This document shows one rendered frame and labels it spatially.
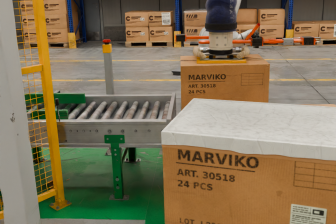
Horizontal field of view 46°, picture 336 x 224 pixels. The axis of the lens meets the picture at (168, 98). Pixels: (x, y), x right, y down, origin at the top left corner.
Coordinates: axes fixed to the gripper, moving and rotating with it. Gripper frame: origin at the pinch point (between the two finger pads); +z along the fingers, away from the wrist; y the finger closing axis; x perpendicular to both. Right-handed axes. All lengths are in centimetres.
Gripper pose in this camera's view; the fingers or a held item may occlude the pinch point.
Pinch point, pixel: (258, 41)
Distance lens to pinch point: 291.4
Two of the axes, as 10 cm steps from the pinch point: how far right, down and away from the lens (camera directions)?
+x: -10.0, 0.1, 0.7
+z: -0.7, 2.6, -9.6
